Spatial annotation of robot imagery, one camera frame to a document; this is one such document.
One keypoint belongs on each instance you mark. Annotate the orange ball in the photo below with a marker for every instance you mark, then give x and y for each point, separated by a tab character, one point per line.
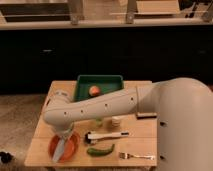
94	91

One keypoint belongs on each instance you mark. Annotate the red bowl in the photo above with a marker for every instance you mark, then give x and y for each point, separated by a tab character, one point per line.
71	146

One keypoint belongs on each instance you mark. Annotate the small cream cup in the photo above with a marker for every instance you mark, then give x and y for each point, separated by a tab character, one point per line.
115	121

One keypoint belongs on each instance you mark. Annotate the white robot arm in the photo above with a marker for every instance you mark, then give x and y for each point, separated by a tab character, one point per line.
184	109

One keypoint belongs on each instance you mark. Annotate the black object on floor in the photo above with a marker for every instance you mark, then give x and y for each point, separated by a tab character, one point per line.
5	157

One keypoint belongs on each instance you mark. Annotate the dark brown block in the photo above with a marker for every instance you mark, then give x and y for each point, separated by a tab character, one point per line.
146	115

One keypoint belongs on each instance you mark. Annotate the green chili pepper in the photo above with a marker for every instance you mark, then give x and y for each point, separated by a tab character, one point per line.
100	152

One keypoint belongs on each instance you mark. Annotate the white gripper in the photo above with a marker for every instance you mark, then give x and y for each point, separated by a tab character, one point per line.
66	130

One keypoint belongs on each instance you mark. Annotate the green tray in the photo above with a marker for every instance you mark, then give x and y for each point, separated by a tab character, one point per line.
106	83

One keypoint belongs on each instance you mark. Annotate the black cabinet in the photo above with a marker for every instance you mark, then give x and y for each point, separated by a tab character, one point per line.
31	59

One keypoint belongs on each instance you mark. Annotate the small green cup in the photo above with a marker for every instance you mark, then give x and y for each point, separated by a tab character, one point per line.
99	122

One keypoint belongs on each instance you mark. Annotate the silver fork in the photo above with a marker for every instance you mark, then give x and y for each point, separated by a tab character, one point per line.
128	156

